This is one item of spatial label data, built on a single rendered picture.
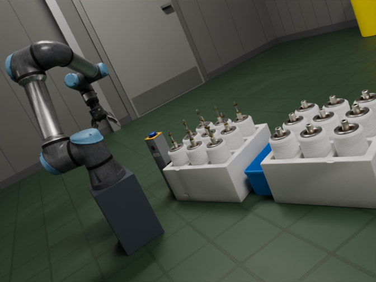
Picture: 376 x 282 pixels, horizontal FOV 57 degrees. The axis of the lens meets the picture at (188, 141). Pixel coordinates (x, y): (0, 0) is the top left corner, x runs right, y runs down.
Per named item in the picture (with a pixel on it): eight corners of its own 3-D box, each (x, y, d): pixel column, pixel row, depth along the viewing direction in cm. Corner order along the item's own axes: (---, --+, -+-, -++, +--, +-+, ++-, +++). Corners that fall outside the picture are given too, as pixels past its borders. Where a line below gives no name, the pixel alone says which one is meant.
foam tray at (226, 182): (241, 202, 145) (226, 166, 140) (177, 200, 172) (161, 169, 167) (279, 155, 171) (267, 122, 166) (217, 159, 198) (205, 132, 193)
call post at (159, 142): (178, 191, 182) (153, 139, 173) (169, 191, 187) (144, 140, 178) (186, 183, 187) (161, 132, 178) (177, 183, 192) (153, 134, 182)
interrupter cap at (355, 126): (355, 134, 105) (355, 132, 105) (330, 136, 111) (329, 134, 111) (362, 122, 110) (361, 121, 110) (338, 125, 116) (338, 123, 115)
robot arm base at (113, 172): (96, 193, 137) (84, 172, 134) (90, 184, 151) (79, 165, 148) (130, 174, 142) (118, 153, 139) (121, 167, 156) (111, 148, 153)
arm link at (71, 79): (79, 67, 177) (89, 72, 188) (60, 75, 179) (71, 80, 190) (84, 81, 177) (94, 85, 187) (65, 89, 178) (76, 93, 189)
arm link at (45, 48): (52, 27, 137) (105, 60, 185) (28, 38, 139) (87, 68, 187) (61, 53, 136) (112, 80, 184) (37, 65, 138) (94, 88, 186)
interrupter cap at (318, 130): (318, 137, 114) (317, 135, 114) (296, 139, 119) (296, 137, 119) (325, 126, 119) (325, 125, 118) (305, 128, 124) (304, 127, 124)
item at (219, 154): (215, 182, 156) (200, 147, 151) (231, 171, 160) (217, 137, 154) (228, 187, 148) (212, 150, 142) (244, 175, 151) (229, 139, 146)
